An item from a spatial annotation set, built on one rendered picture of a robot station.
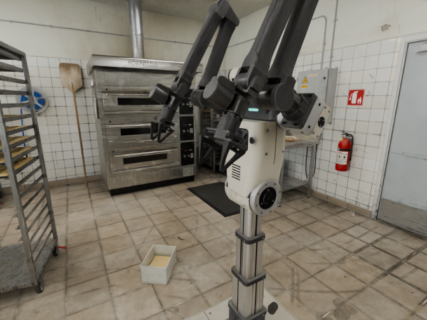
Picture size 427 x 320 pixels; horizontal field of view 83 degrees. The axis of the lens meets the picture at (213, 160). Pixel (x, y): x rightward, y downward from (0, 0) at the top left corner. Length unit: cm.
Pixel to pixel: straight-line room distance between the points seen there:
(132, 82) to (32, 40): 168
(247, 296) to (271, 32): 108
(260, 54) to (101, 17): 443
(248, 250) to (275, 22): 88
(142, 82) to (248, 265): 321
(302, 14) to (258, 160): 48
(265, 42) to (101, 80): 324
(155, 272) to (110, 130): 228
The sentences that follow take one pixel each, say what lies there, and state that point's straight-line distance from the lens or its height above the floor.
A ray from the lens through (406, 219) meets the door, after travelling 354.
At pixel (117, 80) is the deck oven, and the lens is 383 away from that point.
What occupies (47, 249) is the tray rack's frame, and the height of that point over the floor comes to 15.
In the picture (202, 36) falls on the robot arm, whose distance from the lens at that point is 113.
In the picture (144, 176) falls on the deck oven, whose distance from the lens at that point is 406.
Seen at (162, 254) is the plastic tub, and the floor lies 7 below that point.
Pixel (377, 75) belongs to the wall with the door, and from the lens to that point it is 348.
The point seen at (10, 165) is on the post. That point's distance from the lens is 203.
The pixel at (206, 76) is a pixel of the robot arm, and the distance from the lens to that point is 112.
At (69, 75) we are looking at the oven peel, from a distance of 474.
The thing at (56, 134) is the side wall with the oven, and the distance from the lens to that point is 481.
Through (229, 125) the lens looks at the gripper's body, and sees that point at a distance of 64.
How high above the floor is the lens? 145
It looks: 14 degrees down
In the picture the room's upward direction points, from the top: straight up
